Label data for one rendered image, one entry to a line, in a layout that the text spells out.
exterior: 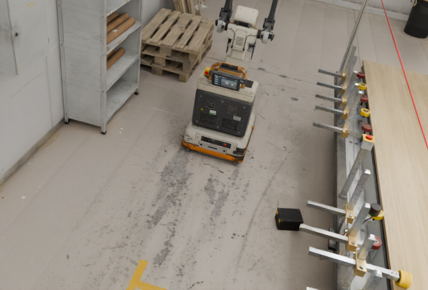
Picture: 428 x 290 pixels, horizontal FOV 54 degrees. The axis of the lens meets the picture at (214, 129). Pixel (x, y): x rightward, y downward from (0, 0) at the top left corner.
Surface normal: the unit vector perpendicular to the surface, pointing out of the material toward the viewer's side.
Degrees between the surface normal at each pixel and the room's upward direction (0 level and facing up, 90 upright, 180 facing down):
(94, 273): 0
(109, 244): 0
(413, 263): 0
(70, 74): 90
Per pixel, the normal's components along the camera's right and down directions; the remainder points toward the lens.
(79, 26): -0.24, 0.53
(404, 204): 0.15, -0.81
